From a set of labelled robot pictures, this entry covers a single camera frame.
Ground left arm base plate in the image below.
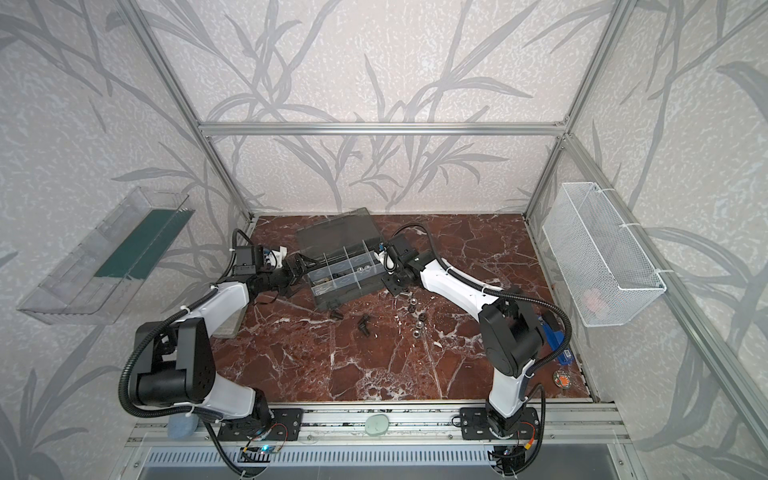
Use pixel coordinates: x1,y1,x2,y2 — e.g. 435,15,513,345
217,408,304,442

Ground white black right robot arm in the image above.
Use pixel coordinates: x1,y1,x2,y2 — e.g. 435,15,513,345
379,234,573,439

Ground clear plastic wall bin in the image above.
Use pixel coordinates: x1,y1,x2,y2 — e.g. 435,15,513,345
17,187,194,325

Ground white wire mesh basket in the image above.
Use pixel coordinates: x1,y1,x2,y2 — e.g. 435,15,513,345
543,182,667,328

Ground green circuit board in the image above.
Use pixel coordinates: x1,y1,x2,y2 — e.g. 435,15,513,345
239,444,283,464

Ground grey compartment organizer box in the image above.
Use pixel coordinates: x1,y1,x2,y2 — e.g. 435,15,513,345
296,208,387,311

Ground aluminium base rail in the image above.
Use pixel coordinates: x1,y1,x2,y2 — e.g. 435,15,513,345
125,403,631,448

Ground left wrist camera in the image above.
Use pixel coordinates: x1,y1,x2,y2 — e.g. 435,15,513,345
231,245,288,277

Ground aluminium horizontal frame bar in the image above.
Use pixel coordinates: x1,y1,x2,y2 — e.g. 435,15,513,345
198,122,565,136

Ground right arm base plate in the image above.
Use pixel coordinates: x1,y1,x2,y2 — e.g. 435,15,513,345
459,406,540,441

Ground blue stapler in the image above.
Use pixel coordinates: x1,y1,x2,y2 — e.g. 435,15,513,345
542,317,575,367

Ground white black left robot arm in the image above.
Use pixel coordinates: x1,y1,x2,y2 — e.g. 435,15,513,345
118,240,319,437

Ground black screw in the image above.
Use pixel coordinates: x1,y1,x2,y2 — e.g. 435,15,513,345
357,315,371,337

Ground small round orange object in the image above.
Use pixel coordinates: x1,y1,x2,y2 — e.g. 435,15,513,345
552,369,573,390

